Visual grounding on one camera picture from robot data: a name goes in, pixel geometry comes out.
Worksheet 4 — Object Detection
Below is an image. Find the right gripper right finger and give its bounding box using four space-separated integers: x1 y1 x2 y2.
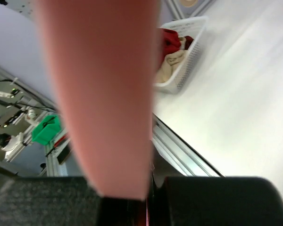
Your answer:
147 162 283 226

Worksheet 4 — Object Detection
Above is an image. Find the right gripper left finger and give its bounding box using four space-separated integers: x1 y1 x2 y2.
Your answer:
0 177 146 226

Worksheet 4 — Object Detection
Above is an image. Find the beige t shirt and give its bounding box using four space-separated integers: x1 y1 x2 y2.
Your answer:
155 36 193 83

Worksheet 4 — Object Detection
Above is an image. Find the red t shirt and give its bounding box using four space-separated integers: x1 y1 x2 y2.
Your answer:
159 28 194 58

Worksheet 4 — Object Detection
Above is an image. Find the pink plastic hanger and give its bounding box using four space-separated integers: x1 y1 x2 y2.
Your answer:
33 0 159 200

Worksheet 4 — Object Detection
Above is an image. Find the beige wooden hanger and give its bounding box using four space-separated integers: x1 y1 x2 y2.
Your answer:
179 0 198 8

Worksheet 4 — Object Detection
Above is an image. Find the green plastic bin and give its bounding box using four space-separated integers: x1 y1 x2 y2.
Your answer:
32 114 62 145

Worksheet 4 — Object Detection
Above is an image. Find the white plastic laundry basket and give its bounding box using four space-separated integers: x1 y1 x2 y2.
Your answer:
154 16 208 94

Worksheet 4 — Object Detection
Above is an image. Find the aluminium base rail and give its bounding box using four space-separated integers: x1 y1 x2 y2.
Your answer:
152 115 223 177

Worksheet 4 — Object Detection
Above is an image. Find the aluminium frame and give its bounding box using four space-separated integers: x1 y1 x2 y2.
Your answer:
0 0 219 177

